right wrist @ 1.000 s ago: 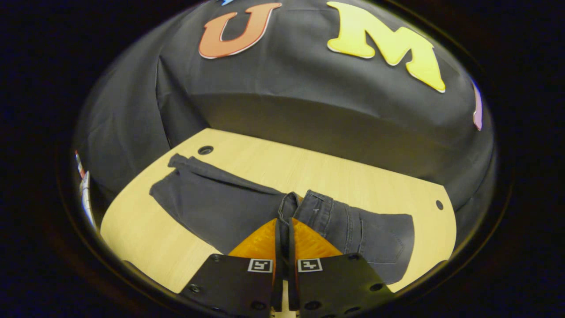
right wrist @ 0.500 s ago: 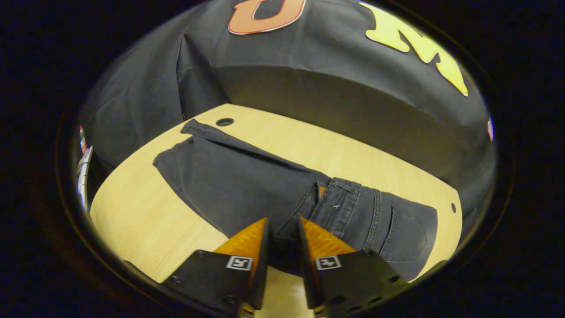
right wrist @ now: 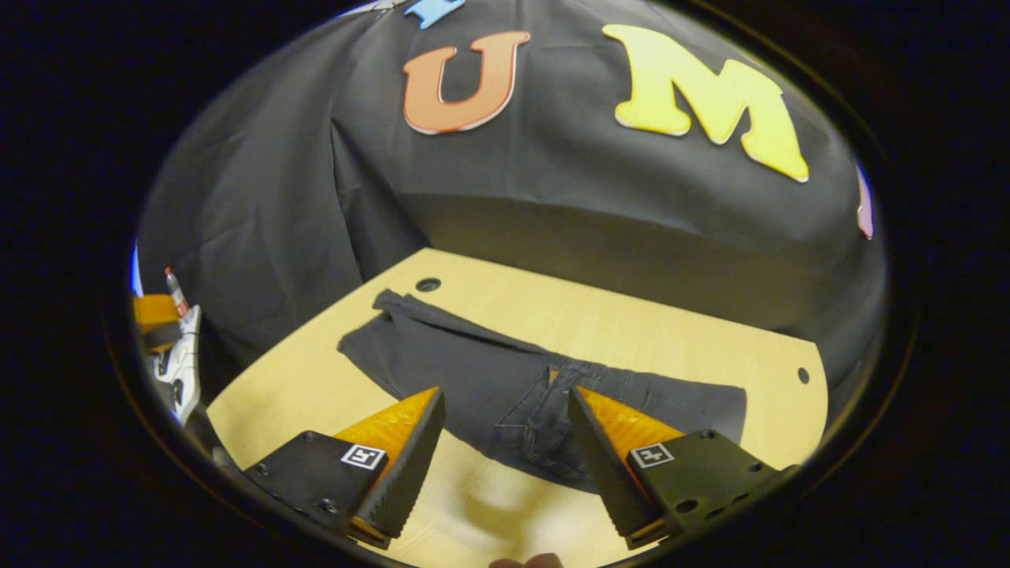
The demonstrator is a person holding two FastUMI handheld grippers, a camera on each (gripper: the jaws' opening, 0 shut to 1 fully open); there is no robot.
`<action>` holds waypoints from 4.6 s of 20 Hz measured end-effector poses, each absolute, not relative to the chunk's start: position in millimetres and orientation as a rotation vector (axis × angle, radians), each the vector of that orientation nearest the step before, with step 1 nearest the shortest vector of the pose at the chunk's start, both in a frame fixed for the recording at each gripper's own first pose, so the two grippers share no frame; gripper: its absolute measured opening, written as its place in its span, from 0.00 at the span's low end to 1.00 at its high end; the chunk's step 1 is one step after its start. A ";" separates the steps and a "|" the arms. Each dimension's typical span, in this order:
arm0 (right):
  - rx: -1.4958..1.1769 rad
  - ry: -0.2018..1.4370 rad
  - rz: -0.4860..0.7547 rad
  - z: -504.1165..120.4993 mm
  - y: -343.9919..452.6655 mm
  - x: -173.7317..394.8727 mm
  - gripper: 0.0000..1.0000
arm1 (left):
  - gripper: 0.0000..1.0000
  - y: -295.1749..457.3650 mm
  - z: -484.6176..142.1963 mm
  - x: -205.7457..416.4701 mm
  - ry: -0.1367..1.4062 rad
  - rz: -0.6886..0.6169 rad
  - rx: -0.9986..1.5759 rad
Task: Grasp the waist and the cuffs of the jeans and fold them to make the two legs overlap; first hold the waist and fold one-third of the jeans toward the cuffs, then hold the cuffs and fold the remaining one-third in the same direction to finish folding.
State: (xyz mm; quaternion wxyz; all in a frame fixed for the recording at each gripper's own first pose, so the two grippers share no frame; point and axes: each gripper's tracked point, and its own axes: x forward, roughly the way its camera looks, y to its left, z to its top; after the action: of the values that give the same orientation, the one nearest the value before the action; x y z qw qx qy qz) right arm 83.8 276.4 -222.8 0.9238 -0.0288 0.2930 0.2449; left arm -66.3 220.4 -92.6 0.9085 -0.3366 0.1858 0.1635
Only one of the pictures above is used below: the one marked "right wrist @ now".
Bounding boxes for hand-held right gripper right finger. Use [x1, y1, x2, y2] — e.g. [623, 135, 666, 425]
[568, 385, 798, 551]

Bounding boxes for small red capped bottle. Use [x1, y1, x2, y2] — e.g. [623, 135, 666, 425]
[163, 266, 192, 318]

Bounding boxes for black backdrop cloth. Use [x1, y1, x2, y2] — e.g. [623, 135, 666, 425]
[136, 0, 888, 395]

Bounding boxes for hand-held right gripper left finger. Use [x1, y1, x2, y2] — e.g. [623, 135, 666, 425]
[243, 387, 447, 551]

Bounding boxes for dark jeans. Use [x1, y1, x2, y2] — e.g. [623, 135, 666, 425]
[338, 289, 748, 494]

